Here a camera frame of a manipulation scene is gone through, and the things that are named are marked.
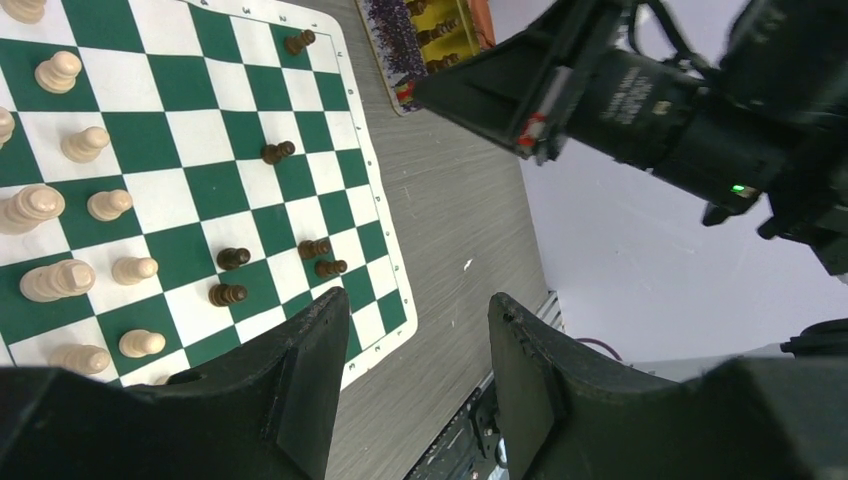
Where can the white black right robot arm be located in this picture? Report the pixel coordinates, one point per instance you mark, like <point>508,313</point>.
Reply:
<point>769,119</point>

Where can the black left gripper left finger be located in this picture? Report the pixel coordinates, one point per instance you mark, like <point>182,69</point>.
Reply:
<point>264,410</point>

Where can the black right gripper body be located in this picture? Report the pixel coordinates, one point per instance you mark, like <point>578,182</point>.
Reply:
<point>520,94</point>

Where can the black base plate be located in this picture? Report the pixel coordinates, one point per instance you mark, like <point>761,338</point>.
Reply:
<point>470,446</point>

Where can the dark brown chess piece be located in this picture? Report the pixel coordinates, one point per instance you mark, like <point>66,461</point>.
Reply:
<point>309,249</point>
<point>296,44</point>
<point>273,154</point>
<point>232,258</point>

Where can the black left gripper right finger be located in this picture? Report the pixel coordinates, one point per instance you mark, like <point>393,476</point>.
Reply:
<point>570,412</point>

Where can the gold metal tin tray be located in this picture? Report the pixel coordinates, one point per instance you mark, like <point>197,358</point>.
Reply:
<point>413,39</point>

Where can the cream chess piece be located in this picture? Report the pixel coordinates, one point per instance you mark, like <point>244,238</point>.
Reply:
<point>86,145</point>
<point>133,270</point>
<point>59,73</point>
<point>139,343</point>
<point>109,205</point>

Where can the green white chess mat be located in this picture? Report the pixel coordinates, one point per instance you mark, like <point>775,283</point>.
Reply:
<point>189,92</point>

